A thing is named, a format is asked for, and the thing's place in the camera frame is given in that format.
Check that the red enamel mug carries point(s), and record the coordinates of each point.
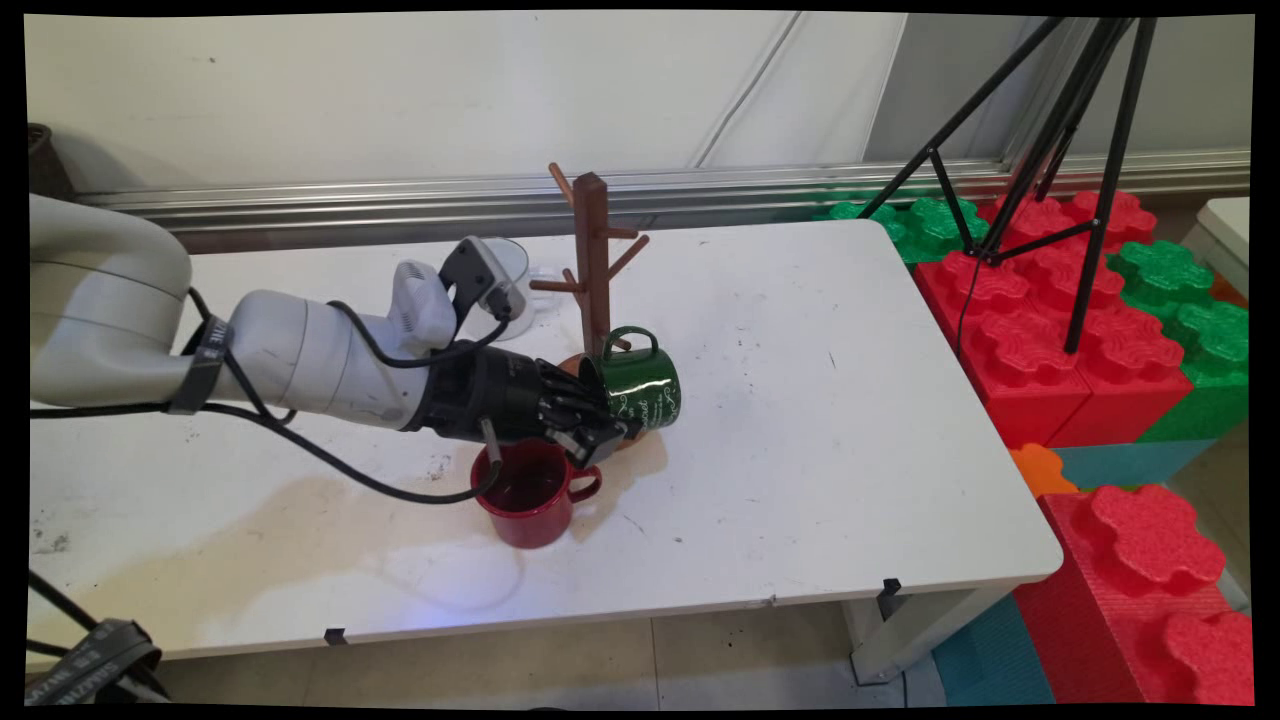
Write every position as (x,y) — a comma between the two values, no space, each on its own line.
(540,525)

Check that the teal foam mat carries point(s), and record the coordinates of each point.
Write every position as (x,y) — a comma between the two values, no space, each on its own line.
(990,660)

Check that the aluminium wall rail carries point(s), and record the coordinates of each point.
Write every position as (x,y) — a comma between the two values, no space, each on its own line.
(700,185)

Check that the red foam block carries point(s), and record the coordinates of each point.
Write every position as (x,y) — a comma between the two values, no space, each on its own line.
(1130,610)
(1120,215)
(1020,380)

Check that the brown wooden mug tree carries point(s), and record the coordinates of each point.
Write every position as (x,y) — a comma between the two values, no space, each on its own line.
(592,260)

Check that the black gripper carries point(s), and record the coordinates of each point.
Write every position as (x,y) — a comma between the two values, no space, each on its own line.
(490,395)

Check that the orange foam piece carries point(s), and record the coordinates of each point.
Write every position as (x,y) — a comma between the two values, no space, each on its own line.
(1040,470)

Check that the teal foam block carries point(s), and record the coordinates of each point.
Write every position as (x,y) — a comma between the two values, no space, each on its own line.
(1130,465)

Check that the white side table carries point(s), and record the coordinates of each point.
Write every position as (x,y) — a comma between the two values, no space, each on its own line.
(1225,230)

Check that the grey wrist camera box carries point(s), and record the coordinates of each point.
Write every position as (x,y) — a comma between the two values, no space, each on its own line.
(480,265)

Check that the black tripod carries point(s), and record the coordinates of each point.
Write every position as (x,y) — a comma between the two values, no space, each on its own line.
(1100,220)

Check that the green foam block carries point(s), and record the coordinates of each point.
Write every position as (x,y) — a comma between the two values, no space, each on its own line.
(935,225)
(1210,390)

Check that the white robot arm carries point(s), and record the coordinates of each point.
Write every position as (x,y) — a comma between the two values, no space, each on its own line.
(300,360)

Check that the green enamel mug white print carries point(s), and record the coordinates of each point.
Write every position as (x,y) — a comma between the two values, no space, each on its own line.
(645,385)

